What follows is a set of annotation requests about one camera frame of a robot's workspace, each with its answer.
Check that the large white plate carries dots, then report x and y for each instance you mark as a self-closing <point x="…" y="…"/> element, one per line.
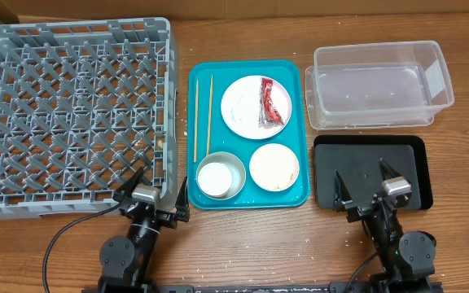
<point x="240" y="106"/>

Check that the red snack wrapper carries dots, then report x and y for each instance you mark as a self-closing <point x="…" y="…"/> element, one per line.
<point x="268" y="114"/>

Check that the teal plastic tray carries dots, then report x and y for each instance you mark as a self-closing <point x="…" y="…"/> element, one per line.
<point x="223" y="139"/>

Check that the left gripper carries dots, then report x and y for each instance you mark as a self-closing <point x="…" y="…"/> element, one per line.
<point x="182" y="207"/>

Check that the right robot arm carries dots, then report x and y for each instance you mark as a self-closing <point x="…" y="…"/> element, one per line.
<point x="402" y="262"/>

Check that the clear plastic bin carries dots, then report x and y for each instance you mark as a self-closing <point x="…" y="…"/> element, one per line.
<point x="377" y="85"/>

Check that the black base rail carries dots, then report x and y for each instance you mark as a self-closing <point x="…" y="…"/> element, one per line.
<point x="259" y="289"/>

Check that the grey plastic dish rack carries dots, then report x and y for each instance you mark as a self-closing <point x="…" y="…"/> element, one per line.
<point x="83" y="106"/>

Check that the small white cup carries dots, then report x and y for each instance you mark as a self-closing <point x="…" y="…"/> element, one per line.
<point x="214" y="179"/>

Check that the grey metal bowl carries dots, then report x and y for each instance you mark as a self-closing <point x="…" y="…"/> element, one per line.
<point x="236" y="167"/>

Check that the black plastic tray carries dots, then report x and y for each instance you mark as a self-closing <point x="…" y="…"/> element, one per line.
<point x="356" y="158"/>

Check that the white rice bowl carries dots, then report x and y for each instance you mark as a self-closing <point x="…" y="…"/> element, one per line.
<point x="274" y="167"/>

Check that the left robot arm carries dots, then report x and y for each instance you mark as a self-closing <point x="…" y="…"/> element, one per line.
<point x="125" y="259"/>

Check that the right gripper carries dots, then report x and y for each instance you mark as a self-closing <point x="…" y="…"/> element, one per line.
<point x="368" y="207"/>

